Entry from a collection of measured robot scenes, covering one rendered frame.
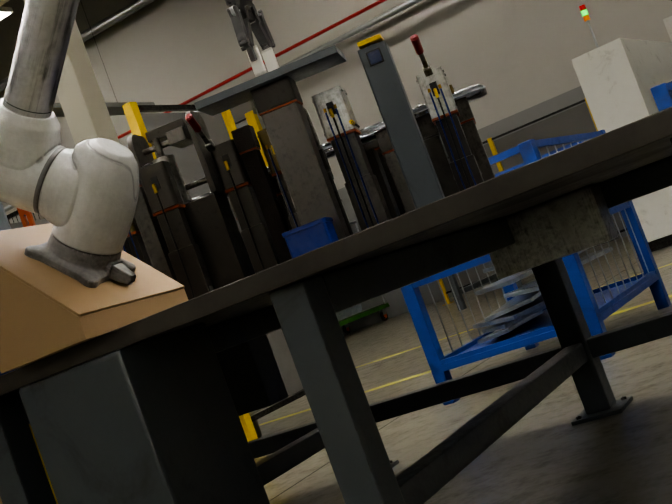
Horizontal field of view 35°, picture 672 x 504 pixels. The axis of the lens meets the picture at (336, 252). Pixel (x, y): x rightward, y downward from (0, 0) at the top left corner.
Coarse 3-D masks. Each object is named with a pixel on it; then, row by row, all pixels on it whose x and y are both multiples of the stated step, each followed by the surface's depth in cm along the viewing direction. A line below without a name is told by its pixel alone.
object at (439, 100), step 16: (416, 80) 266; (432, 80) 265; (432, 96) 265; (448, 96) 264; (432, 112) 265; (448, 112) 264; (448, 128) 264; (448, 144) 264; (464, 144) 265; (464, 160) 264; (464, 176) 264; (480, 176) 264
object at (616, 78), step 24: (600, 48) 1008; (624, 48) 999; (648, 48) 1077; (576, 72) 1023; (600, 72) 1011; (624, 72) 1000; (648, 72) 1044; (600, 96) 1015; (624, 96) 1003; (648, 96) 1014; (600, 120) 1018; (624, 120) 1007; (648, 216) 1008; (648, 240) 1012
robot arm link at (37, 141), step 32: (32, 0) 210; (64, 0) 210; (32, 32) 211; (64, 32) 213; (32, 64) 214; (32, 96) 216; (0, 128) 216; (32, 128) 217; (0, 160) 218; (32, 160) 219; (0, 192) 222; (32, 192) 220
